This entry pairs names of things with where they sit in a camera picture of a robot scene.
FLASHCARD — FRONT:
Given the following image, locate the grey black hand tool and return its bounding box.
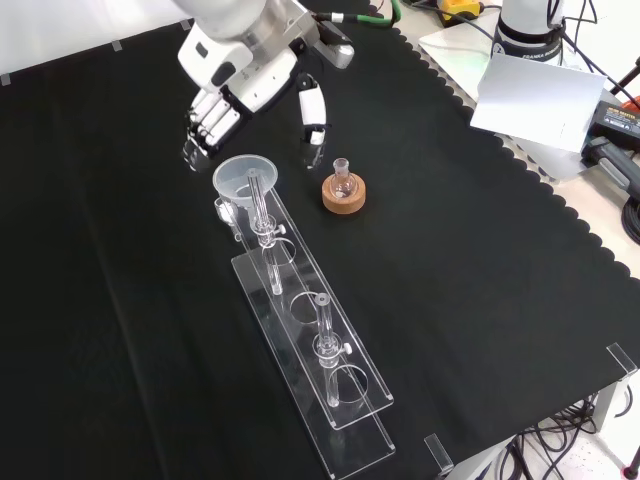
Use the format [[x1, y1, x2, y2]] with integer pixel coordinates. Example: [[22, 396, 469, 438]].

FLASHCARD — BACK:
[[582, 137, 640, 201]]

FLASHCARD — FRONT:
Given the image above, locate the yellow stop button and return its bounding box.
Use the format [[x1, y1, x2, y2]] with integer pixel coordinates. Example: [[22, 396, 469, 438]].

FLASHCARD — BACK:
[[438, 0, 485, 27]]

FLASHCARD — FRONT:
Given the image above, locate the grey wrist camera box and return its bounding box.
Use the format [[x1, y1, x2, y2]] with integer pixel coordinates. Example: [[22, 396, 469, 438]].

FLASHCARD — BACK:
[[312, 19, 356, 70]]

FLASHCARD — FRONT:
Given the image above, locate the black cable bundle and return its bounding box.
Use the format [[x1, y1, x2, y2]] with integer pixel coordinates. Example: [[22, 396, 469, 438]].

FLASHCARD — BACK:
[[499, 394, 624, 480]]

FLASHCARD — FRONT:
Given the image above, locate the black box with orange label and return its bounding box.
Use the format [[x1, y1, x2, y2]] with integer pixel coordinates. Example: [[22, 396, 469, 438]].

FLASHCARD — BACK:
[[582, 99, 640, 151]]

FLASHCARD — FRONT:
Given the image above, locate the glass weighing funnel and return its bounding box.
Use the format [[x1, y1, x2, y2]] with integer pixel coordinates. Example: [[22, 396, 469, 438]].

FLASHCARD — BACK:
[[213, 197, 239, 226]]

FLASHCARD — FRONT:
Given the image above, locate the cork ring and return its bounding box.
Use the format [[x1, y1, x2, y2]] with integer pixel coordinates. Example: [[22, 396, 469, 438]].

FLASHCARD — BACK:
[[321, 172, 367, 216]]

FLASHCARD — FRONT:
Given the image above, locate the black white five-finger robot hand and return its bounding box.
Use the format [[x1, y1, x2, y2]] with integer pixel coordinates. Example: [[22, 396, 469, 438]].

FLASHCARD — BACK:
[[177, 24, 331, 174]]

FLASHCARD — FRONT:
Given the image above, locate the pale sheet board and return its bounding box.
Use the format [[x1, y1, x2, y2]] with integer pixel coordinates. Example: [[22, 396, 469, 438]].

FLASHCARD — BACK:
[[469, 53, 608, 154]]

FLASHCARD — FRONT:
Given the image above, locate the glass round-bottom flask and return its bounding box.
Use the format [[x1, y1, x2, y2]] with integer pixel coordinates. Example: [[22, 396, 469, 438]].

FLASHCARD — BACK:
[[329, 157, 357, 199]]

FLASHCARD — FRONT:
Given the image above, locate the clear acrylic funnel stand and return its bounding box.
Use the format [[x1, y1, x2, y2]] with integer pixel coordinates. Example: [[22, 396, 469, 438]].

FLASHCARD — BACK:
[[230, 167, 397, 480]]

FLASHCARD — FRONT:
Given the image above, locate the translucent plastic funnel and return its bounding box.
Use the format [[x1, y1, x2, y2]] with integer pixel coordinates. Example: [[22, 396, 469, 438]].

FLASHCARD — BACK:
[[212, 154, 279, 243]]

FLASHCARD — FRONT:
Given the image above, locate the green cable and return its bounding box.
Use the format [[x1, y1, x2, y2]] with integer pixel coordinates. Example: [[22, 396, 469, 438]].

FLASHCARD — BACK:
[[312, 0, 407, 27]]

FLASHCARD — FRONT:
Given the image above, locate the black cable coil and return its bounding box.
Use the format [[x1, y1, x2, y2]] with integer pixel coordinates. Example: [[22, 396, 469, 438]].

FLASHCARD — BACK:
[[619, 197, 640, 247]]

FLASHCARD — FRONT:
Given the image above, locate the black cloth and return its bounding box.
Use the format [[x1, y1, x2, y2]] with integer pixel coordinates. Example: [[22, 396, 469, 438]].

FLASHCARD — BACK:
[[0, 0, 640, 480]]

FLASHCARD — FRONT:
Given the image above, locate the pale metal base plate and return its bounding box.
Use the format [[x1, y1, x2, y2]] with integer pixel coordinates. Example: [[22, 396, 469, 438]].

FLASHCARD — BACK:
[[417, 19, 594, 184]]

